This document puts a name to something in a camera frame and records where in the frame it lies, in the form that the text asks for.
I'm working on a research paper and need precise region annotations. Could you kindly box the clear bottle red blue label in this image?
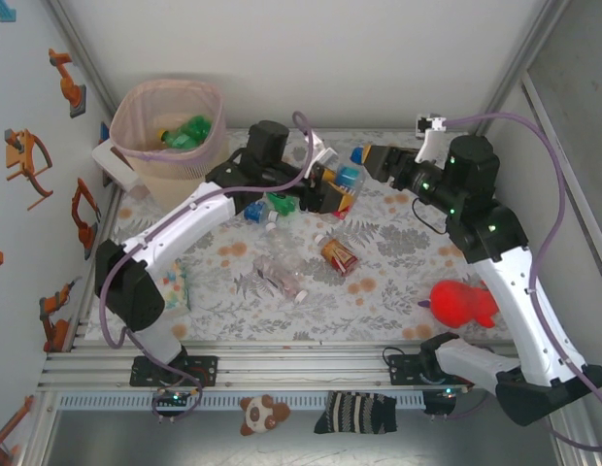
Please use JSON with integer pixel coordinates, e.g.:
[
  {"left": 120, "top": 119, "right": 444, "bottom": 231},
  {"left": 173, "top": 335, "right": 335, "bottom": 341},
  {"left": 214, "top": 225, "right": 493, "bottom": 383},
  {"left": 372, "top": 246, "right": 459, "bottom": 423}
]
[{"left": 329, "top": 147, "right": 369, "bottom": 218}]

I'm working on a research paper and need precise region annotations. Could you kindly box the green bottle yellow cap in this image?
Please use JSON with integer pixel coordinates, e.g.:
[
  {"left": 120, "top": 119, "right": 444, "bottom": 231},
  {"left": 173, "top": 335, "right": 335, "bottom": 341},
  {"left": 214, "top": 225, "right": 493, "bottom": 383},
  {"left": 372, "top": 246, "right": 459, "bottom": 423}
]
[
  {"left": 265, "top": 191, "right": 297, "bottom": 216},
  {"left": 182, "top": 114, "right": 214, "bottom": 140},
  {"left": 157, "top": 124, "right": 208, "bottom": 150}
]

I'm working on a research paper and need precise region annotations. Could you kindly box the tea bottle red yellow label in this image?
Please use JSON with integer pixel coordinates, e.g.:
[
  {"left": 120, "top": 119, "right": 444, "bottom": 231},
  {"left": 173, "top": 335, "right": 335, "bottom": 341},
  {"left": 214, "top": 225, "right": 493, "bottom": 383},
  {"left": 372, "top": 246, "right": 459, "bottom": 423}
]
[{"left": 314, "top": 234, "right": 360, "bottom": 278}]

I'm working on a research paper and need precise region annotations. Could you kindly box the clear bottle wide blue label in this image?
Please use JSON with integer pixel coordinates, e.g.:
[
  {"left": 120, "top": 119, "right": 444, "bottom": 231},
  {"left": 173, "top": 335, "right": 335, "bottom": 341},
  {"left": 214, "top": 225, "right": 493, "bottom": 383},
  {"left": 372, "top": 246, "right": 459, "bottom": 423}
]
[{"left": 243, "top": 199, "right": 279, "bottom": 224}]

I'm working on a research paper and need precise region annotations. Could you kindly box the pinkish clear bottle white cap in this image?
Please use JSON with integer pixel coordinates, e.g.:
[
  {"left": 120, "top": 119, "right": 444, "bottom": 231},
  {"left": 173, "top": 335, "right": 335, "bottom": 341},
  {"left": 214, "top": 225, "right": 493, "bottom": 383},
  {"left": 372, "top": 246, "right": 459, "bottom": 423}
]
[{"left": 251, "top": 255, "right": 310, "bottom": 303}]

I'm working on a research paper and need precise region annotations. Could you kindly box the pink mesh bin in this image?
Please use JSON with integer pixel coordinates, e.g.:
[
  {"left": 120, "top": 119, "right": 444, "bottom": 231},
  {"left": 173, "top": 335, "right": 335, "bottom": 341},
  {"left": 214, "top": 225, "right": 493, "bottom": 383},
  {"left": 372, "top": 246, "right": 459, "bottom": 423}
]
[{"left": 109, "top": 79, "right": 229, "bottom": 215}]

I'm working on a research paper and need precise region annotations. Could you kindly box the red plush toy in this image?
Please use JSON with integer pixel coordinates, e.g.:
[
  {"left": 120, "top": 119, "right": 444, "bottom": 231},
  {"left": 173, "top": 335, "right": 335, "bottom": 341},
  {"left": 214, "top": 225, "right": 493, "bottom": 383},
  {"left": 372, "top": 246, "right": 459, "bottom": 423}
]
[{"left": 418, "top": 279, "right": 500, "bottom": 329}]

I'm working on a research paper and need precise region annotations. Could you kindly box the colourful dotted tissue pack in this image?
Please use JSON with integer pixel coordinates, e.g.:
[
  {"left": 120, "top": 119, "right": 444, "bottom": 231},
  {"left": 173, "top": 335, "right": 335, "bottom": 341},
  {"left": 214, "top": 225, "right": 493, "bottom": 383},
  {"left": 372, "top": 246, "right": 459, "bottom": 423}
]
[{"left": 154, "top": 261, "right": 193, "bottom": 319}]

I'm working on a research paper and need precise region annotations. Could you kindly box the black white striped sock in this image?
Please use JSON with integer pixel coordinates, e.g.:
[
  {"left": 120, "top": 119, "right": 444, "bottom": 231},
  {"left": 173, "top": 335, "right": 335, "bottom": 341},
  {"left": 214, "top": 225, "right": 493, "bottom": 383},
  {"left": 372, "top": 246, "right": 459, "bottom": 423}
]
[{"left": 314, "top": 390, "right": 398, "bottom": 435}]

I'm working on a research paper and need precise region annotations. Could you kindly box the small black controller board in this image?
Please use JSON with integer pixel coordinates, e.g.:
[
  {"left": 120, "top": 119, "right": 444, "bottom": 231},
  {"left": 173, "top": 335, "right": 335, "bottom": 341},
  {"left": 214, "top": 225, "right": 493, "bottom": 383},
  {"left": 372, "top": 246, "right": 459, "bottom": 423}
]
[
  {"left": 423, "top": 386, "right": 461, "bottom": 416},
  {"left": 151, "top": 386, "right": 204, "bottom": 410}
]

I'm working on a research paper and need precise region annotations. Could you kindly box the brown white panda plush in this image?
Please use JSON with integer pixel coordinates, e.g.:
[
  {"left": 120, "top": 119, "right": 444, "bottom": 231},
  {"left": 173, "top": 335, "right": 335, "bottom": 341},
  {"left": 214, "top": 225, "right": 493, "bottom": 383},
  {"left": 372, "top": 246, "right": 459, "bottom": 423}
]
[{"left": 238, "top": 393, "right": 292, "bottom": 437}]

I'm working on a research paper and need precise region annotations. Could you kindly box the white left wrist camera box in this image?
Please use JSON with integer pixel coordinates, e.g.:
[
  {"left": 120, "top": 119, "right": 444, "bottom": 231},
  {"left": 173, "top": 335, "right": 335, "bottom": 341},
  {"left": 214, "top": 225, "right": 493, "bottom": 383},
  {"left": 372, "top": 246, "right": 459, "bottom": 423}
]
[{"left": 304, "top": 133, "right": 340, "bottom": 169}]

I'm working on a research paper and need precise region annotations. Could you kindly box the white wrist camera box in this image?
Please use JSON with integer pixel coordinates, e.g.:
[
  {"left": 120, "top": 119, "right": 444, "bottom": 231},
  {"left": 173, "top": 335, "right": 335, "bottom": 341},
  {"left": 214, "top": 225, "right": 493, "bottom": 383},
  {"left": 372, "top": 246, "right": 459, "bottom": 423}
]
[
  {"left": 304, "top": 133, "right": 340, "bottom": 169},
  {"left": 415, "top": 114, "right": 449, "bottom": 164}
]

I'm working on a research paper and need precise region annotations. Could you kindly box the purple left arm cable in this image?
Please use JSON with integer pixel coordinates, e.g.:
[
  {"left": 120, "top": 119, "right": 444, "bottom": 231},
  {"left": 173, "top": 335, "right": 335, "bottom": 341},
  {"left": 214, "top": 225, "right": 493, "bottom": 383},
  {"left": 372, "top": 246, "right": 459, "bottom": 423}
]
[{"left": 99, "top": 111, "right": 315, "bottom": 426}]

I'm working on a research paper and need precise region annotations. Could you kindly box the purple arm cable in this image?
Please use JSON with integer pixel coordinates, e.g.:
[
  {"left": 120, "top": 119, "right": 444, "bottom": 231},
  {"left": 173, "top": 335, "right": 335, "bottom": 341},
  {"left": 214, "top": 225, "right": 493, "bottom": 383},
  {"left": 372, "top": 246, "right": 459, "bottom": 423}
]
[
  {"left": 99, "top": 111, "right": 315, "bottom": 426},
  {"left": 424, "top": 112, "right": 602, "bottom": 452}
]

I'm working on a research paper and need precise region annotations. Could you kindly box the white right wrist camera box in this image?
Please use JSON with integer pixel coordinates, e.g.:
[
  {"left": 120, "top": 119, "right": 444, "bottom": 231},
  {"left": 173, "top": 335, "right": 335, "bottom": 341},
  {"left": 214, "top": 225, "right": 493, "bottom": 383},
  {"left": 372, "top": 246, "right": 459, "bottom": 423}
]
[{"left": 415, "top": 114, "right": 449, "bottom": 164}]

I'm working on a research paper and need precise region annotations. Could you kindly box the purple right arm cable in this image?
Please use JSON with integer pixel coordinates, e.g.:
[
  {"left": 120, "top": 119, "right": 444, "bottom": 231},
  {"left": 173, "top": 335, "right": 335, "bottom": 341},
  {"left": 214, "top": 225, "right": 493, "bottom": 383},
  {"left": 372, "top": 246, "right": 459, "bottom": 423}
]
[{"left": 424, "top": 112, "right": 602, "bottom": 452}]

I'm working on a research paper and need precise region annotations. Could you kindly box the aluminium frame side beam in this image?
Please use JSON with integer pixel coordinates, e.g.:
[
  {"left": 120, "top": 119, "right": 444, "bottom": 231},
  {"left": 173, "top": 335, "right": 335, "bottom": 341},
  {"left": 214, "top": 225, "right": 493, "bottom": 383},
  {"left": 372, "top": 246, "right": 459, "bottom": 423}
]
[{"left": 521, "top": 67, "right": 602, "bottom": 253}]

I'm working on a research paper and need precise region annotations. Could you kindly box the aluminium frame post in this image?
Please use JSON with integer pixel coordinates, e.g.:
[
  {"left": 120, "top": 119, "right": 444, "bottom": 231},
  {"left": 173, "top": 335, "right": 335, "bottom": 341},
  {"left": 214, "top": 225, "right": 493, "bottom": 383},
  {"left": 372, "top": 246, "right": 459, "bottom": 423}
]
[
  {"left": 47, "top": 0, "right": 118, "bottom": 135},
  {"left": 468, "top": 0, "right": 573, "bottom": 147}
]

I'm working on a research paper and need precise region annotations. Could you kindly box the aluminium rail base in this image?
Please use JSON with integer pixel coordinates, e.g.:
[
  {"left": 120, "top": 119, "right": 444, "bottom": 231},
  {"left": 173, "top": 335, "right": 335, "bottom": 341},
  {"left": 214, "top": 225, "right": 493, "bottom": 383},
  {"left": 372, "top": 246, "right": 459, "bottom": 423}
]
[{"left": 36, "top": 339, "right": 579, "bottom": 392}]

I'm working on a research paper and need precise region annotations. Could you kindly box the white slotted cable duct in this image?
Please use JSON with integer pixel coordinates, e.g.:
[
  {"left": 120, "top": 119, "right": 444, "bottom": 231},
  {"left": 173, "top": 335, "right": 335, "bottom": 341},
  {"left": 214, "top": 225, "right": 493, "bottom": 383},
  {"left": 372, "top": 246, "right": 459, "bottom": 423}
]
[{"left": 57, "top": 391, "right": 426, "bottom": 412}]

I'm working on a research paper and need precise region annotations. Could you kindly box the orange claw wall sticker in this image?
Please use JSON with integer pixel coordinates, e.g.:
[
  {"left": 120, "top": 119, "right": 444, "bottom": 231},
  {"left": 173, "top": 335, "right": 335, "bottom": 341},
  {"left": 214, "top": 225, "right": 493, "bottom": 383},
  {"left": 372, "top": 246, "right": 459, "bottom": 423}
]
[{"left": 3, "top": 128, "right": 54, "bottom": 212}]

